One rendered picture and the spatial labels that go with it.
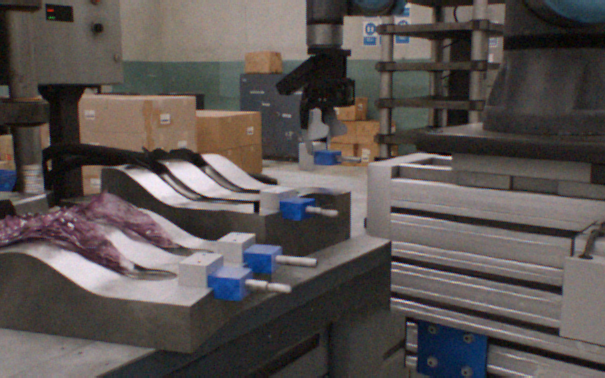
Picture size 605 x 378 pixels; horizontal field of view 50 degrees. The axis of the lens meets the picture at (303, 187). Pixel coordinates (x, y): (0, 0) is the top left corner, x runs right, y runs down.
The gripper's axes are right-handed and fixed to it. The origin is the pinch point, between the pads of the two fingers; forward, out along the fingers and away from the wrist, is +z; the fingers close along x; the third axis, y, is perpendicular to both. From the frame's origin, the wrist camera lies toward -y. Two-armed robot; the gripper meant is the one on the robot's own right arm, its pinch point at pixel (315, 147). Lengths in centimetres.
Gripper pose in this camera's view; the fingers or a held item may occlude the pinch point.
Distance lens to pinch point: 134.7
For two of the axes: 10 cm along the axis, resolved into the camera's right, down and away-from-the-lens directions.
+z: 0.0, 9.9, 1.7
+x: 5.6, -1.4, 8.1
